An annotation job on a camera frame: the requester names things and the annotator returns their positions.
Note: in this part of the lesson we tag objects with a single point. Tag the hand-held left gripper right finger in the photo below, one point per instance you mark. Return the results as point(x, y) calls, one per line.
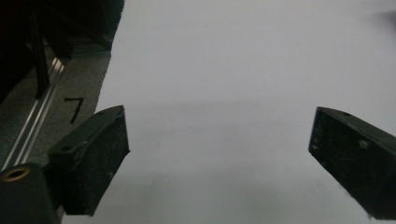
point(358, 155)

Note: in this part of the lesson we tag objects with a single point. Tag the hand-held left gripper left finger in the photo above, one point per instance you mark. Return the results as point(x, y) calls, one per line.
point(90, 161)

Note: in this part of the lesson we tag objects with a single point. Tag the black tape mark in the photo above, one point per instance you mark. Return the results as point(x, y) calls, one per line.
point(74, 109)

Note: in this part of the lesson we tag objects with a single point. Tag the black metal stand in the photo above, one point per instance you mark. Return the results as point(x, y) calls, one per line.
point(40, 62)

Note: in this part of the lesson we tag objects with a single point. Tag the aluminium frame rail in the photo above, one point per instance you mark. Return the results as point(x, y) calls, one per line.
point(37, 115)

